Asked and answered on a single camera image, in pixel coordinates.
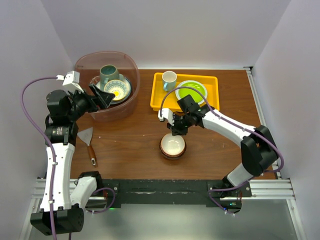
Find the wooden handled metal scraper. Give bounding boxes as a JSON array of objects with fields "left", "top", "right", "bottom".
[{"left": 77, "top": 127, "right": 97, "bottom": 167}]

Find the lime green small plate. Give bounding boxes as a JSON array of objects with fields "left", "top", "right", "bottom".
[{"left": 177, "top": 82, "right": 206, "bottom": 104}]

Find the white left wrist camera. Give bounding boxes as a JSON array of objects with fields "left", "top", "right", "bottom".
[{"left": 56, "top": 70, "right": 84, "bottom": 94}]

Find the yellow plastic tray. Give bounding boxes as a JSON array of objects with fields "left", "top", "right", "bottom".
[{"left": 150, "top": 72, "right": 220, "bottom": 112}]

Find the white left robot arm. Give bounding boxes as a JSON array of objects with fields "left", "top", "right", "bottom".
[{"left": 30, "top": 84, "right": 115, "bottom": 238}]

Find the beige black rimmed bowl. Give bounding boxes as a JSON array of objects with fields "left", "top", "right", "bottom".
[{"left": 159, "top": 141, "right": 187, "bottom": 160}]

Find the yellow rimmed bowl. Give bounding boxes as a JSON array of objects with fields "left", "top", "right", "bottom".
[{"left": 103, "top": 79, "right": 128, "bottom": 102}]

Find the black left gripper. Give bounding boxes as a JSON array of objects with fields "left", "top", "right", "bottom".
[{"left": 67, "top": 83, "right": 114, "bottom": 121}]

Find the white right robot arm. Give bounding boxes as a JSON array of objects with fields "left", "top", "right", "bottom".
[{"left": 158, "top": 95, "right": 280, "bottom": 197}]

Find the teal glazed mug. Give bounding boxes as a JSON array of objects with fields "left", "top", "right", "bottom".
[{"left": 99, "top": 64, "right": 120, "bottom": 86}]

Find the aluminium frame rail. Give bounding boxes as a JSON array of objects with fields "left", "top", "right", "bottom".
[{"left": 245, "top": 66, "right": 307, "bottom": 240}]

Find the white scalloped plate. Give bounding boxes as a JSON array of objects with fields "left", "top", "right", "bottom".
[{"left": 175, "top": 80, "right": 209, "bottom": 107}]

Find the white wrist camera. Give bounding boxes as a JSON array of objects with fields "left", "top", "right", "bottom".
[
  {"left": 56, "top": 70, "right": 84, "bottom": 94},
  {"left": 158, "top": 108, "right": 175, "bottom": 126}
]

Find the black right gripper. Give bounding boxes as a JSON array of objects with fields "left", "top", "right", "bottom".
[{"left": 167, "top": 113, "right": 193, "bottom": 136}]

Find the light blue ceramic mug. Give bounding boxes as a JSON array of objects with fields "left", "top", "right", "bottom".
[{"left": 162, "top": 71, "right": 177, "bottom": 92}]

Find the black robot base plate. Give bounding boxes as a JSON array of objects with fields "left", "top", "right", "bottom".
[{"left": 86, "top": 179, "right": 253, "bottom": 213}]

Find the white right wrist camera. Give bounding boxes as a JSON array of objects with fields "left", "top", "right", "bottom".
[{"left": 158, "top": 108, "right": 175, "bottom": 126}]

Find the transparent pink plastic bin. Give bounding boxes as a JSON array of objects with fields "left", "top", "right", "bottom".
[{"left": 74, "top": 51, "right": 141, "bottom": 122}]

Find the mint green divided dish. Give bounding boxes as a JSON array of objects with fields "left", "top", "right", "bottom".
[{"left": 97, "top": 74, "right": 129, "bottom": 103}]

